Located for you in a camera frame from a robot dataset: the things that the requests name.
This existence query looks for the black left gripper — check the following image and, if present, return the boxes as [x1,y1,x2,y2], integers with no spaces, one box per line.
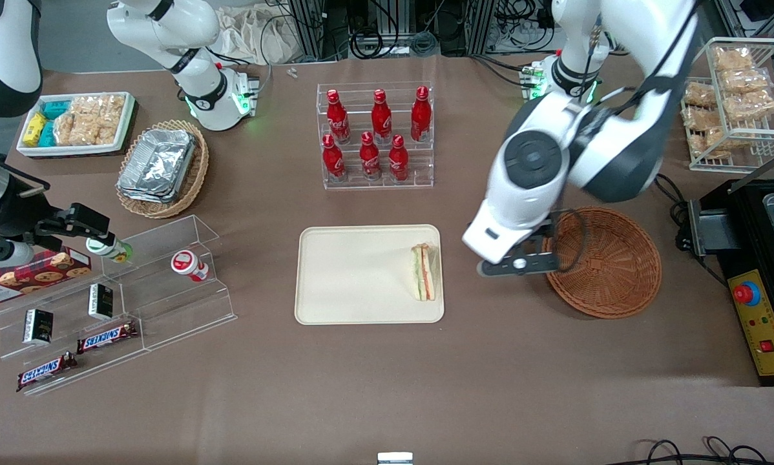
[503,218,560,260]

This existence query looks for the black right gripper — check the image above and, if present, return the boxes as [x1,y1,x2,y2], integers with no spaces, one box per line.
[0,171,113,254]

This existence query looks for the triangle sandwich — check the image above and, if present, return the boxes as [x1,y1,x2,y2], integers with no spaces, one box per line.
[410,242,439,302]

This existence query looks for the brown round wicker basket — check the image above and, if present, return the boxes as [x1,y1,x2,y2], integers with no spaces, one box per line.
[541,205,664,320]

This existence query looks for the light tan wicker basket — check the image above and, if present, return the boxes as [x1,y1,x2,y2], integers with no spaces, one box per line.
[115,119,211,220]

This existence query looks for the beige plastic tray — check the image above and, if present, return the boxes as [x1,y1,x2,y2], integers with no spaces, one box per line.
[295,224,445,325]

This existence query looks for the white bottle green cap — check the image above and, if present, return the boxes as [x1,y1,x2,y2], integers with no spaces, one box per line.
[86,236,133,264]

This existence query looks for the red cookie box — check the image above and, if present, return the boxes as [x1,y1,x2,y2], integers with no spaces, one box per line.
[0,248,93,308]

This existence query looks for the white plastic bin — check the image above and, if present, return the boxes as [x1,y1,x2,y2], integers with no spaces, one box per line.
[15,91,136,158]

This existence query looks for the small black box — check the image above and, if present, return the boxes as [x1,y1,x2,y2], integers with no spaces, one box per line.
[23,308,55,345]
[88,282,114,322]

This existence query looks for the stacked aluminium foil containers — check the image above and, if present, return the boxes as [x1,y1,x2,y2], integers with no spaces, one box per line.
[118,129,198,203]

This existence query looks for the rice cracker snack pack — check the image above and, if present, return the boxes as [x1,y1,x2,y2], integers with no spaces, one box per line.
[55,97,100,147]
[96,94,127,145]

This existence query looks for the yellow snack pack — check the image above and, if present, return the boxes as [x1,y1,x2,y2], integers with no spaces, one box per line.
[23,112,48,148]

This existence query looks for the white bottle red cap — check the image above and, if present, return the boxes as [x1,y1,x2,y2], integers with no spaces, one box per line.
[171,250,211,283]

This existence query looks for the Snickers chocolate bar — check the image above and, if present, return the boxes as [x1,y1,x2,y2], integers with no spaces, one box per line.
[76,320,140,355]
[16,351,78,393]

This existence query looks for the clear acrylic stepped shelf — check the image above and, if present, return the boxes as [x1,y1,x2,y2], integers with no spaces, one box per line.
[98,214,238,353]
[0,255,151,397]

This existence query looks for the clear acrylic bottle rack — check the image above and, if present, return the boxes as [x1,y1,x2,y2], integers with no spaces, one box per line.
[315,81,435,191]

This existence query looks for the red cola bottle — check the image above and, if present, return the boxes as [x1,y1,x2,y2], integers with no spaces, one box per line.
[388,134,410,183]
[359,132,383,182]
[410,86,433,143]
[322,134,348,182]
[326,89,351,145]
[370,89,393,145]

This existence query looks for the puffed rice snack pack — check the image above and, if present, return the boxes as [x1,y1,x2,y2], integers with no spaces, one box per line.
[682,106,725,132]
[683,82,717,108]
[722,90,774,123]
[713,46,754,72]
[719,67,771,95]
[687,127,728,160]

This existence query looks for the yellow control box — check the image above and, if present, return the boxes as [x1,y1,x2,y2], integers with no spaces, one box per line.
[687,151,774,387]

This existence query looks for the white cloth bag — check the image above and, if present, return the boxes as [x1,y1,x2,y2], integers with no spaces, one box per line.
[217,3,298,66]

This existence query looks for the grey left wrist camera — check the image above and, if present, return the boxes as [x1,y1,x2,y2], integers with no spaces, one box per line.
[476,254,560,279]

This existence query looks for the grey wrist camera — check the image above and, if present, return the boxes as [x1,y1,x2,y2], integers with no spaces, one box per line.
[0,240,36,273]
[476,254,560,279]

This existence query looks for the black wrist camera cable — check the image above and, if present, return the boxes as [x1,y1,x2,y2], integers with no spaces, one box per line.
[542,209,587,274]

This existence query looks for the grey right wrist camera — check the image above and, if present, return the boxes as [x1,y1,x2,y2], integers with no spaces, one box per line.
[0,240,36,273]

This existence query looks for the aluminium frame post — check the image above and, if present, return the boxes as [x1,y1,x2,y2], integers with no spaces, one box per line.
[467,0,499,56]
[288,0,327,63]

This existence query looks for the black cable bundle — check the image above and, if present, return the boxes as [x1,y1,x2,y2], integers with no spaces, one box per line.
[347,0,466,60]

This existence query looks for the black floor cable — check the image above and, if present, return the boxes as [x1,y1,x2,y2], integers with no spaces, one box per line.
[622,437,774,465]

